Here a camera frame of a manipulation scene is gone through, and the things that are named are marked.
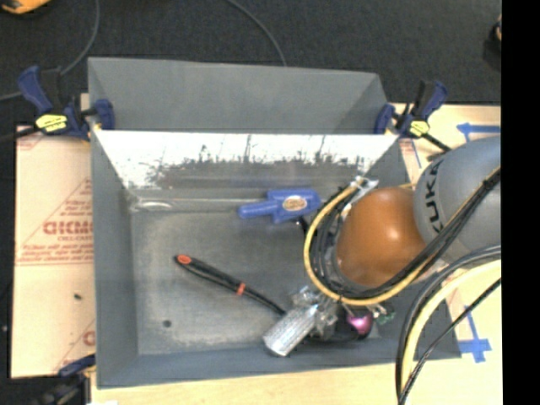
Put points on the shiny purple ball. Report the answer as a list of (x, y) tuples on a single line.
[(359, 324)]

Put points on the brown cardboard board red print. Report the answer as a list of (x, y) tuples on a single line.
[(50, 310)]

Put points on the black screwdriver with orange marks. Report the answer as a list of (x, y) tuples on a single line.
[(219, 277)]

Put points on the grey metal bin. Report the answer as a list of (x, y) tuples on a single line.
[(202, 302)]

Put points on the blue plastic clamp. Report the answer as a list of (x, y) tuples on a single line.
[(280, 207)]

